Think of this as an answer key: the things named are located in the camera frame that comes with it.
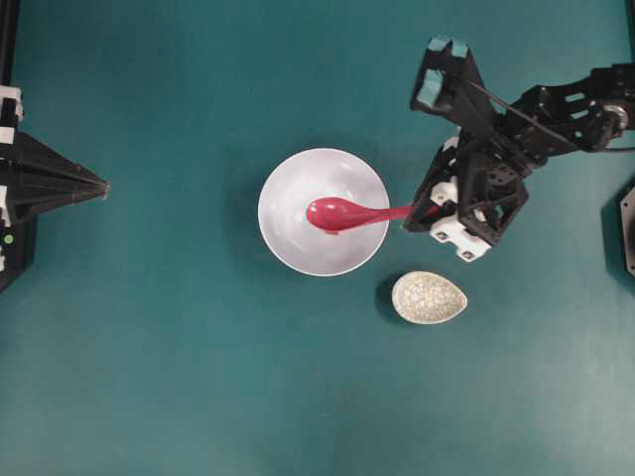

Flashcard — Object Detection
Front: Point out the large white round bowl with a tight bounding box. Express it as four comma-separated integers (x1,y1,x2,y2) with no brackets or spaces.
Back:
258,148,390,277

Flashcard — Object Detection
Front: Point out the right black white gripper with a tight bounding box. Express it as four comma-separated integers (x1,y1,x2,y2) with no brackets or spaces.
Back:
402,36,528,262

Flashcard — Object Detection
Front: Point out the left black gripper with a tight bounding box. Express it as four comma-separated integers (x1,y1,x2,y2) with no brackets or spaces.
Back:
1,85,110,292

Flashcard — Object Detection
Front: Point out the small speckled teardrop dish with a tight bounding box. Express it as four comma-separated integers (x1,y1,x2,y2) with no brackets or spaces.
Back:
391,271,468,325

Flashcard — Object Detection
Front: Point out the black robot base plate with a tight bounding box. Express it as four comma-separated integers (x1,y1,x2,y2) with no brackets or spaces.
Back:
601,177,634,293

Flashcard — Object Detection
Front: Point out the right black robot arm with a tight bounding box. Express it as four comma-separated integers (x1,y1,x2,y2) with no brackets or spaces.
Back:
403,36,634,263

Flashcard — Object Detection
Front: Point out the black aluminium frame rail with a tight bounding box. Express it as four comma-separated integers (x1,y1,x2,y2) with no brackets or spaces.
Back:
0,0,21,85

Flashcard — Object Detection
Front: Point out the red plastic spoon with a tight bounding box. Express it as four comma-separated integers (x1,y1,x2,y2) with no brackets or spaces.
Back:
306,196,416,234

